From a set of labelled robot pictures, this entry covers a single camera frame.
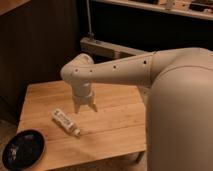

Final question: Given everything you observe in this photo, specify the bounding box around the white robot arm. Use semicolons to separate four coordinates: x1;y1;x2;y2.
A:
61;47;213;171

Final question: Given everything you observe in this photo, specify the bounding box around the metal vertical pole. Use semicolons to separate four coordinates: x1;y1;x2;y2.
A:
86;0;94;40

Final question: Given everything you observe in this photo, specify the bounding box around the white labelled bottle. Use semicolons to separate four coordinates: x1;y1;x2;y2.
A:
52;109;81;137

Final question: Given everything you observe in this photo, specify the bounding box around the black ceramic bowl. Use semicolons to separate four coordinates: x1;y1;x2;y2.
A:
2;129;45;171

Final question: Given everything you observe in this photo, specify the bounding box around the wooden table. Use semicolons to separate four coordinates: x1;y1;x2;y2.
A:
18;81;146;171

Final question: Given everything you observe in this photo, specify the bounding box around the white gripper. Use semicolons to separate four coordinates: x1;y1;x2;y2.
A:
73;92;98;114

